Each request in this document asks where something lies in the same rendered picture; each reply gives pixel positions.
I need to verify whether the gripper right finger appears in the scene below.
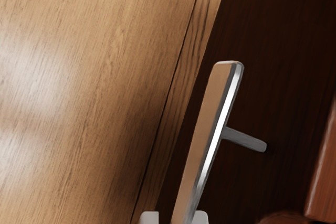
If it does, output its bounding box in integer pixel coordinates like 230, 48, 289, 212
191, 210, 210, 224

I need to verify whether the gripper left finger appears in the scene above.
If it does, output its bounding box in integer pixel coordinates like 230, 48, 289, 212
138, 211, 160, 224

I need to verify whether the wooden drawer cabinet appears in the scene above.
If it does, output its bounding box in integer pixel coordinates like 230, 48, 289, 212
0, 0, 336, 224

